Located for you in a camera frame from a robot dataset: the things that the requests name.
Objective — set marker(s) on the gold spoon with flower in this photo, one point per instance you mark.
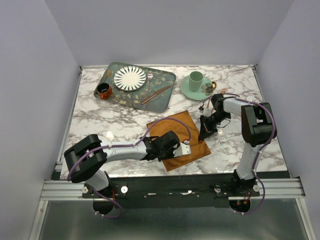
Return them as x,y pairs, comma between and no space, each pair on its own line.
208,88

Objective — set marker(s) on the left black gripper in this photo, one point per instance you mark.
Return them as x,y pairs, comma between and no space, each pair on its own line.
171,155

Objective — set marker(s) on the copper black mug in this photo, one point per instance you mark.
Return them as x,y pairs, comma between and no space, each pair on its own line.
103,91

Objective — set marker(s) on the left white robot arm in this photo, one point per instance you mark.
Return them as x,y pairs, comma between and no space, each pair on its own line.
85,159

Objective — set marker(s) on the white black striped plate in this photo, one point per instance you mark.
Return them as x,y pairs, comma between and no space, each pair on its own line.
129,78

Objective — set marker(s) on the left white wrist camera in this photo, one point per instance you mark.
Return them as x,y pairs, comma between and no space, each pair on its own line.
182,150

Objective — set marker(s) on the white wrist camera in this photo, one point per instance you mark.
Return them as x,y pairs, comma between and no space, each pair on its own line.
182,150
207,112

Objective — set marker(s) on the mint green cup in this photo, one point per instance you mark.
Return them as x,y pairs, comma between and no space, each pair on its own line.
195,80

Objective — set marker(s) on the copper fork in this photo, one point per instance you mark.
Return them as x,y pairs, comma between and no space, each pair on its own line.
223,91

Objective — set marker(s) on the mint green saucer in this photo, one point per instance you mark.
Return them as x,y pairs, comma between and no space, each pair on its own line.
198,91

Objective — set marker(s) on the teal floral serving tray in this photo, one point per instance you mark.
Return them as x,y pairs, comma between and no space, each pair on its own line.
133,99

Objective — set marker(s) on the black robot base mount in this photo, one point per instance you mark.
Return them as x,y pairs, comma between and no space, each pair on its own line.
125,191

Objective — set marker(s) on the copper table knife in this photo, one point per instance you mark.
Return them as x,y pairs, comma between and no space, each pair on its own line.
155,94

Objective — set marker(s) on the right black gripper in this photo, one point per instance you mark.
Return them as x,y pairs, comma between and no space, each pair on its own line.
206,130

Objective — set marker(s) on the aluminium frame rail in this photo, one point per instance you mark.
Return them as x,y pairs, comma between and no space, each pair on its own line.
279,188

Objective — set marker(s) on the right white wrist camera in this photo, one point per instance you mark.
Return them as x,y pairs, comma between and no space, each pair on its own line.
207,112

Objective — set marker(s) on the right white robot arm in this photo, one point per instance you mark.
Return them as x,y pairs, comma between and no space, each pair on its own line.
258,129

